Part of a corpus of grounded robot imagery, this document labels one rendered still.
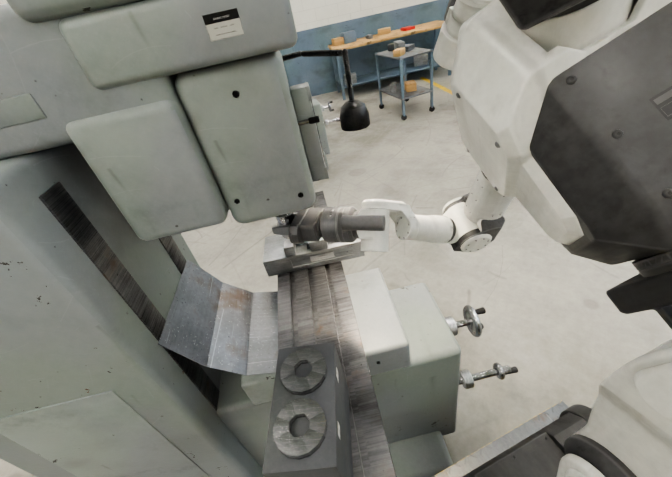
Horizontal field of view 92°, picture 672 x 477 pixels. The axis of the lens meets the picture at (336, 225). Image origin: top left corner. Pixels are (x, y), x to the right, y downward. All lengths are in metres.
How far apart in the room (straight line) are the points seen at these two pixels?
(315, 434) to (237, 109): 0.56
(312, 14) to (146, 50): 6.68
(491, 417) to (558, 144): 1.60
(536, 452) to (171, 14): 1.28
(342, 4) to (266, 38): 6.74
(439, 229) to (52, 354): 0.88
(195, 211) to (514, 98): 0.57
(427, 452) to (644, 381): 1.16
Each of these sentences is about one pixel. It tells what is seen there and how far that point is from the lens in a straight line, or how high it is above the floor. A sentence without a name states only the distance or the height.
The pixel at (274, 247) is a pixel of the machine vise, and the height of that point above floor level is 1.00.
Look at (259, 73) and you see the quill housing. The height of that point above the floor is 1.60.
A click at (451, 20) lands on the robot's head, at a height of 1.63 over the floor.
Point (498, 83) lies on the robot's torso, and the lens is 0.39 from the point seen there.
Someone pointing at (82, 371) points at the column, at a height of 1.14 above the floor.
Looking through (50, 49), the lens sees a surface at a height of 1.70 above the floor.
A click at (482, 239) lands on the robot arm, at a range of 0.87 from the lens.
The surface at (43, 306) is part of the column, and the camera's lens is 0.80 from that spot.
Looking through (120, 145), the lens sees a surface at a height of 1.55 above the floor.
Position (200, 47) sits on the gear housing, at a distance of 0.60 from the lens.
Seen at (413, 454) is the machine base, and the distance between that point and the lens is 1.57.
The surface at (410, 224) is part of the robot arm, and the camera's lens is 0.79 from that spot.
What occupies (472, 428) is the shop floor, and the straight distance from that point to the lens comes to 1.84.
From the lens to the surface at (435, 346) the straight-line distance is 1.15.
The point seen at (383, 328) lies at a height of 0.85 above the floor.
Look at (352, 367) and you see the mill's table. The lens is 0.90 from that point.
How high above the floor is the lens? 1.69
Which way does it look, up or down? 35 degrees down
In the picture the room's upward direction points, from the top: 13 degrees counter-clockwise
